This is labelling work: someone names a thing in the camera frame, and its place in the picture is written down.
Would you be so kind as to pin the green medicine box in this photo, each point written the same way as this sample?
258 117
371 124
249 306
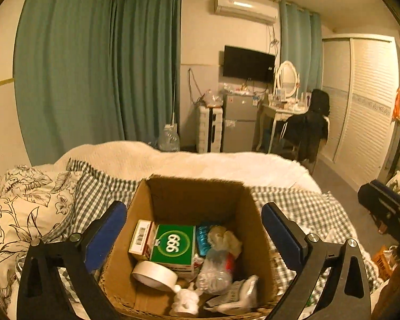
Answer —
173 243

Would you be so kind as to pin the cardboard box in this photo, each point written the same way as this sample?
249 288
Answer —
193 200

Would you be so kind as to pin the white air conditioner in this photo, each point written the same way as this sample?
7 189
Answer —
246 8

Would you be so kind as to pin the black jacket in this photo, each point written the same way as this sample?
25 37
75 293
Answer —
306 133

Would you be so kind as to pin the oval vanity mirror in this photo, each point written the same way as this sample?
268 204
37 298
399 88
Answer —
286 76

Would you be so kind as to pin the white towel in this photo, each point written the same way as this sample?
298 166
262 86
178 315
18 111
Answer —
396 180

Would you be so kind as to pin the white and red small box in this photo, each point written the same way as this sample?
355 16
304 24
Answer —
140 238

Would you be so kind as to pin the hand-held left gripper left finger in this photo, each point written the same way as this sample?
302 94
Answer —
108 233

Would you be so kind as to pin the checked blanket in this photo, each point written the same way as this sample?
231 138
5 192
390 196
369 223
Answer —
96 186

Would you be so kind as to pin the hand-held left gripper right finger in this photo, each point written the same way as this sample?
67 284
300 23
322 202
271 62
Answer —
283 236

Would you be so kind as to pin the white wrapper packet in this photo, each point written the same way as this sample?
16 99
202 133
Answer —
243 290

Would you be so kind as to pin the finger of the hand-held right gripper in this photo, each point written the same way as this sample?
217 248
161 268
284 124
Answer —
376 196

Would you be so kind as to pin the grey small fridge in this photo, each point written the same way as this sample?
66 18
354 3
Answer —
240 123

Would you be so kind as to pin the clear water jug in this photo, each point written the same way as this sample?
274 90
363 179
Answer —
169 141

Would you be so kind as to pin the clear crumpled plastic bag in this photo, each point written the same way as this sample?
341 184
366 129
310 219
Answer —
216 266

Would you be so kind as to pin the white ceramic figurine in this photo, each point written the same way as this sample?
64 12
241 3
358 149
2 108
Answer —
186 301

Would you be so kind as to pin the white sliding wardrobe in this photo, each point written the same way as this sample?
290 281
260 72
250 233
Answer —
366 106

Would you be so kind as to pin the wide green curtain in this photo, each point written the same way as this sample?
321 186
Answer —
86 73

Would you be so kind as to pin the yellow printed bag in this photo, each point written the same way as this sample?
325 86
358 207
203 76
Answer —
383 261

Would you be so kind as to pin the white tape roll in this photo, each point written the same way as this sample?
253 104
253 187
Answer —
153 275

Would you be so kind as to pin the floral pillow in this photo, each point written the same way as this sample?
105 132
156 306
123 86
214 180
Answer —
16 213

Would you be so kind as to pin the narrow green curtain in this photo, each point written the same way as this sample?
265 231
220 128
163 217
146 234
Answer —
300 40

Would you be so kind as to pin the black backpack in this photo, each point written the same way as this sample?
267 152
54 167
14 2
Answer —
320 101

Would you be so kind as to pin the orange hanging cloth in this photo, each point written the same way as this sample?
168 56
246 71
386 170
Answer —
399 105

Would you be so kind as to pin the white dressing table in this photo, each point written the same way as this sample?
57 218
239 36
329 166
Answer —
273 113

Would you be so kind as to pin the blue blister pack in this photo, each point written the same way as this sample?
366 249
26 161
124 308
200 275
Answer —
202 240

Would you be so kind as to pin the black television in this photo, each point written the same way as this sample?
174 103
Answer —
248 63

